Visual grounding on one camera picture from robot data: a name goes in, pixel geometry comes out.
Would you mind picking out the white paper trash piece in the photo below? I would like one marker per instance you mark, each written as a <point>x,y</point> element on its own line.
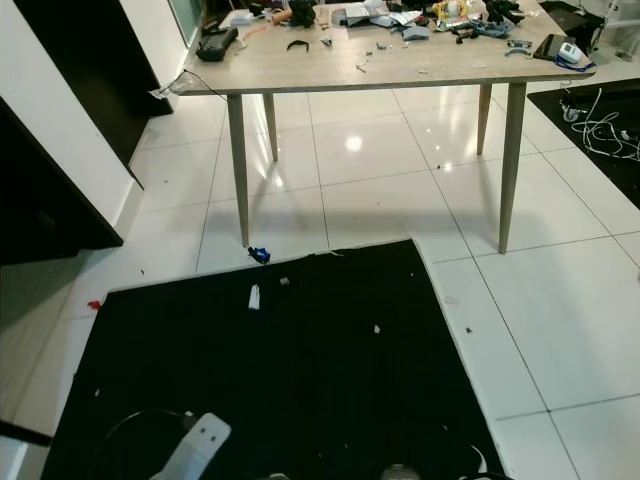
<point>254,296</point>

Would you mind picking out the black low cabinet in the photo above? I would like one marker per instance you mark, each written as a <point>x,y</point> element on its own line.
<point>50,190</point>

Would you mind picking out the small red scrap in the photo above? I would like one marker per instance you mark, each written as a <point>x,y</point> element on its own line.
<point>94,304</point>

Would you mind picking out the clear plastic bag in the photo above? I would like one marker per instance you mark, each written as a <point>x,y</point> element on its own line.
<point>168,88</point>

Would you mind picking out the small blue object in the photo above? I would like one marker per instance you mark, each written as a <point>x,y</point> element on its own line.
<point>259,254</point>

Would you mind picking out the black handheld device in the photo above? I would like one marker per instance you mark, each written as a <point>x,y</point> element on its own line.
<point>217,43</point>

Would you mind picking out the large black floor mat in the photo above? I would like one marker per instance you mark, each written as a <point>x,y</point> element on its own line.
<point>290,390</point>

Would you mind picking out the black curved band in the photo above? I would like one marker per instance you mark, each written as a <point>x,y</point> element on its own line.
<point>298,45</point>

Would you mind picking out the black gadget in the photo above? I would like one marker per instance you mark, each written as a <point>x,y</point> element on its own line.
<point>302,12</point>

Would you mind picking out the white paper stack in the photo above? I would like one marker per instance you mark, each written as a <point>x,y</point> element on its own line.
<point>370,14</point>

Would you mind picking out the light wooden table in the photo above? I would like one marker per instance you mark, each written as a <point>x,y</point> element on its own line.
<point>420,68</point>

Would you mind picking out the white curved strip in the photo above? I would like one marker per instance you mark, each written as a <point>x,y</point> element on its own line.
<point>481,458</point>

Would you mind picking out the blue hand tool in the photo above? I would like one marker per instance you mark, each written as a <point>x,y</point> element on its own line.
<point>488,28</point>

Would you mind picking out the black notebook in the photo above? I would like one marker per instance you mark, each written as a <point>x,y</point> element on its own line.
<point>548,46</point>

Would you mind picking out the white and blue device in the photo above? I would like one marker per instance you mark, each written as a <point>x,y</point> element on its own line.
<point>572,52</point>

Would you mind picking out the small black floor mat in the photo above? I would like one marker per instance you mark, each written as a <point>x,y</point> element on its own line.
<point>600,165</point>

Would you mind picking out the white plastic drawer unit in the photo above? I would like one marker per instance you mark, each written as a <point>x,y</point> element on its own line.
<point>618,18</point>

